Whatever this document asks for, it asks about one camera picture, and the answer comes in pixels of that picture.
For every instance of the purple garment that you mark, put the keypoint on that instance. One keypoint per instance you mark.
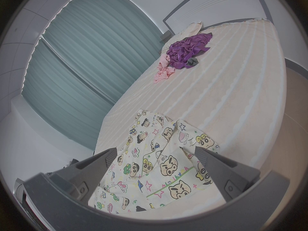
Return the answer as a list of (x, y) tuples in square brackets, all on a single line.
[(185, 49)]

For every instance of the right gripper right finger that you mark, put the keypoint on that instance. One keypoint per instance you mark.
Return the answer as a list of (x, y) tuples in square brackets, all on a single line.
[(231, 174)]

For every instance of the blue-green curtain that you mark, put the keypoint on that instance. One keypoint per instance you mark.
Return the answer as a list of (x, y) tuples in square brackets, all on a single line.
[(103, 32), (62, 92)]

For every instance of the pink garment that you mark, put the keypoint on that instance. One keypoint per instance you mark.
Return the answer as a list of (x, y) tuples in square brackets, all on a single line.
[(163, 73)]

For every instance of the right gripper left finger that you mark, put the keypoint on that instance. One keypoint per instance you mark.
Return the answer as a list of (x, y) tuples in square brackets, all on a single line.
[(81, 177)]

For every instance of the dark grey chest of drawers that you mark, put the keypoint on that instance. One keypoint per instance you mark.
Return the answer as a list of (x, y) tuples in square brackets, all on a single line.
[(73, 162)]

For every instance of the bed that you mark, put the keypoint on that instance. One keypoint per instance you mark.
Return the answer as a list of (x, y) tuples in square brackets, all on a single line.
[(228, 85)]

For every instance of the grey bedside table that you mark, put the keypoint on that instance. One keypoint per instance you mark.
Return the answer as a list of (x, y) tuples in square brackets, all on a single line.
[(166, 36)]

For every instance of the dark grey garment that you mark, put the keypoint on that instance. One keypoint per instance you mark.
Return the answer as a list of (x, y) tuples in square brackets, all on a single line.
[(192, 61)]

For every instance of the cream pillow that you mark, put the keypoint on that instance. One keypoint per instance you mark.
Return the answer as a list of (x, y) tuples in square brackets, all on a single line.
[(182, 34)]

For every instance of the white printed pyjama top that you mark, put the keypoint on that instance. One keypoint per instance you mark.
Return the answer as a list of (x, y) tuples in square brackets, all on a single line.
[(156, 172)]

